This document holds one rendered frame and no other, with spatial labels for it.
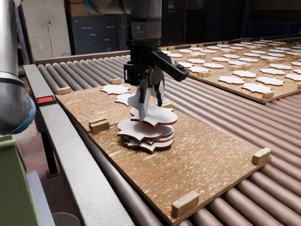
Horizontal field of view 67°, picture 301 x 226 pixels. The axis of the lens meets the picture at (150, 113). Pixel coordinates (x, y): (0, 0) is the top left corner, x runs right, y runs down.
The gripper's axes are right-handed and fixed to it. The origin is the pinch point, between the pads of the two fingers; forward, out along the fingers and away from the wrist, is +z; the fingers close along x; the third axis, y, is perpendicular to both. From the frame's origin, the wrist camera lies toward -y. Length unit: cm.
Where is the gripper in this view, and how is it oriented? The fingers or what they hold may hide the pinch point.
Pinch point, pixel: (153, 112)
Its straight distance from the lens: 65.9
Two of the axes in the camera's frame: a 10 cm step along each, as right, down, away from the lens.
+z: 0.0, 9.1, 4.2
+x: -5.0, 3.6, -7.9
